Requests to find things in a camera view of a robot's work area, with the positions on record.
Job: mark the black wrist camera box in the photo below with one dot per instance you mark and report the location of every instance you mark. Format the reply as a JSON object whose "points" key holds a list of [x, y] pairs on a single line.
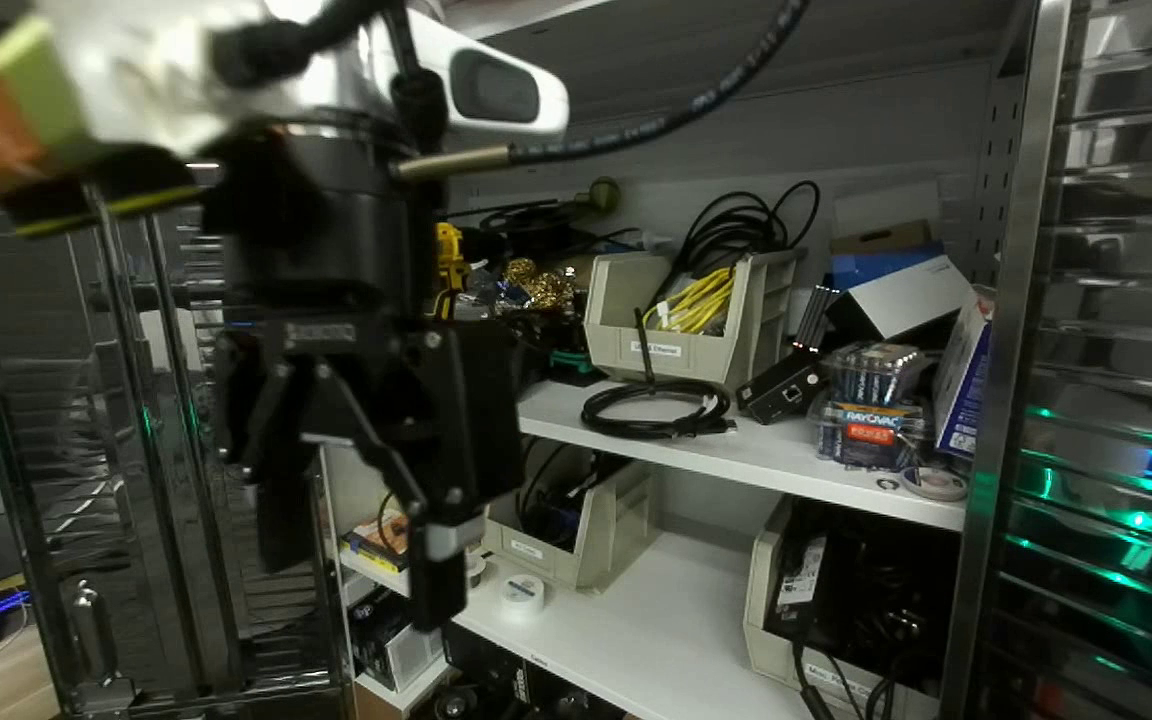
{"points": [[482, 413]]}

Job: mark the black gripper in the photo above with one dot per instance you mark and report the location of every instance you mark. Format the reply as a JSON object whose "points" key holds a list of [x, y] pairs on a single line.
{"points": [[311, 226]]}

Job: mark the orange circuit board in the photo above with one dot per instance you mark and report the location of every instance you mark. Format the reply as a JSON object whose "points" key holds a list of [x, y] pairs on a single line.
{"points": [[383, 542]]}

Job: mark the orange and green wrist mount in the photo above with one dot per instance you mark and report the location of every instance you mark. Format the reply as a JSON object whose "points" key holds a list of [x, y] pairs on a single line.
{"points": [[1, 115]]}

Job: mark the white and black device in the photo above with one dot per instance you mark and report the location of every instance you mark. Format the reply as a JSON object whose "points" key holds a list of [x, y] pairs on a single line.
{"points": [[383, 646]]}

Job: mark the white shelf board with batteries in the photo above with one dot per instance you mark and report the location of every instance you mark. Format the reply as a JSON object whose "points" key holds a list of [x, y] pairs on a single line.
{"points": [[760, 461]]}

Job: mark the white shelf board with tape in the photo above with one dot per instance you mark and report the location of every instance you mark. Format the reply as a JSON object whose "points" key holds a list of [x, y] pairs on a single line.
{"points": [[657, 632]]}

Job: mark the small white tape roll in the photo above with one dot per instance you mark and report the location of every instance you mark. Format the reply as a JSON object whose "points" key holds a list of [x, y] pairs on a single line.
{"points": [[523, 590]]}

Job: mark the blue and white upright package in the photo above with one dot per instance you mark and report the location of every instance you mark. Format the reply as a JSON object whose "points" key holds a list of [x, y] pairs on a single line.
{"points": [[966, 382]]}

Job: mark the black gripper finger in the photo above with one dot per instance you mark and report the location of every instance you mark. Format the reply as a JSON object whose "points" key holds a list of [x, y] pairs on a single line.
{"points": [[438, 573]]}

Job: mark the black adapter box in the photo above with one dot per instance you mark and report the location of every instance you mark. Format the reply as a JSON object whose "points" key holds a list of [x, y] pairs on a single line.
{"points": [[779, 390]]}

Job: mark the beige bin with black device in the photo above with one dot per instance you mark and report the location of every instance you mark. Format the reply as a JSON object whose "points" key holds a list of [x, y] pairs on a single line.
{"points": [[870, 600]]}

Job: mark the blue and white cardboard box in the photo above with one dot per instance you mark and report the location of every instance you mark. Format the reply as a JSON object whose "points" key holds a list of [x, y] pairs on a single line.
{"points": [[902, 286]]}

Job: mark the metal rack with mesh door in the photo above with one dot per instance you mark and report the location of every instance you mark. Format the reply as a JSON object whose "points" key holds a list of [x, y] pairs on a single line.
{"points": [[98, 464]]}

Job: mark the battery pack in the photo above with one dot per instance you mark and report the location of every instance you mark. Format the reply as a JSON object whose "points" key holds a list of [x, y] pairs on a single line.
{"points": [[873, 404]]}

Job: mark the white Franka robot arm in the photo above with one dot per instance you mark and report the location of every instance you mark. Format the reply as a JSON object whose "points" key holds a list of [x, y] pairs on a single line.
{"points": [[191, 62]]}

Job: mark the metal server rack with green lights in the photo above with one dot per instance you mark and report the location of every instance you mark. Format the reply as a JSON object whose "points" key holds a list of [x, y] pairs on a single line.
{"points": [[1110, 363]]}

